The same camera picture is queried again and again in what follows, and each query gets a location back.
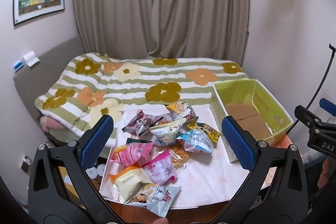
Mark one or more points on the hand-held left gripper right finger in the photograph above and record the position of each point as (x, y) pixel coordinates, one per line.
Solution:
(236, 142)

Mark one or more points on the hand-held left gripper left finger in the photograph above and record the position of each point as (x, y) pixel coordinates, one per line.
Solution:
(97, 141)

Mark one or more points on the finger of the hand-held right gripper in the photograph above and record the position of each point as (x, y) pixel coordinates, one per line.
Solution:
(308, 119)
(328, 106)

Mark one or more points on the salmon striped snack packet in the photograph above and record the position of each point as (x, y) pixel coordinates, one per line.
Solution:
(131, 154)

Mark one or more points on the blue white snack packet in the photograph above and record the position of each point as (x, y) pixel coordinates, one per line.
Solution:
(195, 142)

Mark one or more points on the green cardboard box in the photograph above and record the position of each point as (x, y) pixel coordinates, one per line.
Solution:
(262, 100)

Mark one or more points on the clear waffle packet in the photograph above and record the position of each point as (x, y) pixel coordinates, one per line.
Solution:
(181, 158)

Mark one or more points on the pink fluffy toy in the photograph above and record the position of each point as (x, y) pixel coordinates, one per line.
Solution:
(160, 167)

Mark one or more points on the orange cartoon snack packet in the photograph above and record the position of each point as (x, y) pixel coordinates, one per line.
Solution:
(140, 197)

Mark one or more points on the person's right hand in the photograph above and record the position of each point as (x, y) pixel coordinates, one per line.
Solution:
(325, 174)

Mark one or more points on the person's left hand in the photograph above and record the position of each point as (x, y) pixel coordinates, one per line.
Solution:
(160, 221)

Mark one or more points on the white tissue roll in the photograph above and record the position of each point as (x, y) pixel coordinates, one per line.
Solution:
(92, 173)
(101, 170)

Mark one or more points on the yellow black snack packet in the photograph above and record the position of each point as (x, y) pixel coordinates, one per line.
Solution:
(207, 130)

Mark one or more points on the dark green snack packet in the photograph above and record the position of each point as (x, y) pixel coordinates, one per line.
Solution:
(136, 140)

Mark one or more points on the pale green bedding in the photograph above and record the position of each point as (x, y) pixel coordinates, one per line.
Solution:
(57, 136)

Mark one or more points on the silver maroon snack packet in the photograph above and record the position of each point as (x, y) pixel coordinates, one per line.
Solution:
(140, 121)

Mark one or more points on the pink plush pillow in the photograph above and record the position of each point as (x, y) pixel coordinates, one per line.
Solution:
(50, 124)

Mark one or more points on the orange cream snack packet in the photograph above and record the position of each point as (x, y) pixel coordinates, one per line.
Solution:
(128, 182)

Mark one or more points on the yellow silver snack packet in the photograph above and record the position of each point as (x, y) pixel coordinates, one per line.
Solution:
(181, 109)

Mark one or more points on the floral striped blanket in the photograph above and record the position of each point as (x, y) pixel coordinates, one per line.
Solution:
(136, 87)

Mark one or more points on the white green snack packet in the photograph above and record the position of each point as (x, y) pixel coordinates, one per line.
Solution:
(168, 133)

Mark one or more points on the silver red snack packet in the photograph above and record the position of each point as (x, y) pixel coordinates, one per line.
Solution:
(162, 199)

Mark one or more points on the grey bed headboard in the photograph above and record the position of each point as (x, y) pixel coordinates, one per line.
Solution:
(44, 66)

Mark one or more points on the beige curtain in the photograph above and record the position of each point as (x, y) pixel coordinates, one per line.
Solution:
(157, 3)

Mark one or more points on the wall socket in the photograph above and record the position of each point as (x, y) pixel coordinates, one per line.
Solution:
(25, 163)

